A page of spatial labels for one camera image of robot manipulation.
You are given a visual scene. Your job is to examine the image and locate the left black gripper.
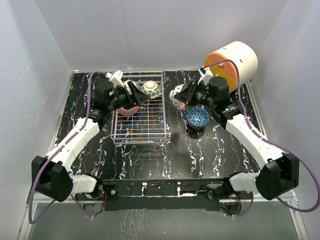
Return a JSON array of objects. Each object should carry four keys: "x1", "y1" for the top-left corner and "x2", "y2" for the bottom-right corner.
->
[{"x1": 106, "y1": 81, "x2": 150, "y2": 112}]

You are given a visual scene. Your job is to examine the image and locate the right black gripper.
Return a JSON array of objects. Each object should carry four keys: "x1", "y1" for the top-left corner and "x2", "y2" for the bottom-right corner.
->
[{"x1": 174, "y1": 79, "x2": 217, "y2": 109}]

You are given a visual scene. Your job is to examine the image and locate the black dotted white bowl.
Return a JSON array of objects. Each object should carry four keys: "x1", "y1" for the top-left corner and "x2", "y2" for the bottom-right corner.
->
[{"x1": 169, "y1": 84, "x2": 188, "y2": 110}]

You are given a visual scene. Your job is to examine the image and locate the pink patterned bowl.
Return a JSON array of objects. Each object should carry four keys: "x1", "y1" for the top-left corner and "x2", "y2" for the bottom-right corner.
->
[{"x1": 117, "y1": 105, "x2": 139, "y2": 116}]

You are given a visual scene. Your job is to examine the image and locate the red lattice white bowl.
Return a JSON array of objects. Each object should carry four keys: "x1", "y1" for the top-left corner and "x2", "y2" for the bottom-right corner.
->
[{"x1": 186, "y1": 107, "x2": 211, "y2": 129}]

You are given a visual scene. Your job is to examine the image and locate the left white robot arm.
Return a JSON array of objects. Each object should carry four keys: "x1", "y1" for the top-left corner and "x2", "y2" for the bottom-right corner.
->
[{"x1": 31, "y1": 80, "x2": 150, "y2": 202}]

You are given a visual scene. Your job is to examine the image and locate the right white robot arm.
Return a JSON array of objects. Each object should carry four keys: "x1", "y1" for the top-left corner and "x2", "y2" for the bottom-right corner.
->
[{"x1": 173, "y1": 77, "x2": 300, "y2": 200}]

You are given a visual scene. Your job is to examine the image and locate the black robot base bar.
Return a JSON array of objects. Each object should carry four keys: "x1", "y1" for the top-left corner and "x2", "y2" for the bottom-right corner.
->
[{"x1": 75, "y1": 179, "x2": 251, "y2": 211}]

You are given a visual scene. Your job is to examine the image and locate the brown patterned bowl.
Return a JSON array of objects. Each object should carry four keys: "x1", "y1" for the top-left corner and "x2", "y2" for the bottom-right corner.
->
[{"x1": 124, "y1": 80, "x2": 137, "y2": 95}]

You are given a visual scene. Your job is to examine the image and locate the green spotted white bowl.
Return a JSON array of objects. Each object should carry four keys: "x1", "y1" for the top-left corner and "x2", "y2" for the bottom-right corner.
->
[{"x1": 141, "y1": 80, "x2": 161, "y2": 99}]

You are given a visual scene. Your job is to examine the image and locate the round pastel drawer cabinet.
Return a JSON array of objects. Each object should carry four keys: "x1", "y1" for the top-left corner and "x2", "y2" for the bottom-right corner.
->
[{"x1": 204, "y1": 41, "x2": 258, "y2": 93}]

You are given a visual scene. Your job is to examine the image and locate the white wire dish rack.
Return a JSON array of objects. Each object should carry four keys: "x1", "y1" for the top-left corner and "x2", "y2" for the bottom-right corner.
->
[{"x1": 110, "y1": 71, "x2": 166, "y2": 147}]

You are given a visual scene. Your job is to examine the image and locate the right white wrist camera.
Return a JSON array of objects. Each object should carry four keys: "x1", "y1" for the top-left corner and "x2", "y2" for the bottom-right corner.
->
[{"x1": 197, "y1": 65, "x2": 213, "y2": 86}]

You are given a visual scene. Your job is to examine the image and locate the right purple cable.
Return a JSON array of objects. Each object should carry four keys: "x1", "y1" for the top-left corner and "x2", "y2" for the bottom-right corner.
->
[{"x1": 203, "y1": 59, "x2": 320, "y2": 218}]

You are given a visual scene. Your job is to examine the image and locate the purple cable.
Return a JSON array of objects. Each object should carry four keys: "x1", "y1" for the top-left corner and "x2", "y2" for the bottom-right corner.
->
[
  {"x1": 27, "y1": 71, "x2": 113, "y2": 225},
  {"x1": 203, "y1": 59, "x2": 320, "y2": 218}
]

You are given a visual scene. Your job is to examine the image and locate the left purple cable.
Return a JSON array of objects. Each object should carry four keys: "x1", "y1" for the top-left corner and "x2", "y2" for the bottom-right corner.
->
[{"x1": 27, "y1": 71, "x2": 113, "y2": 225}]

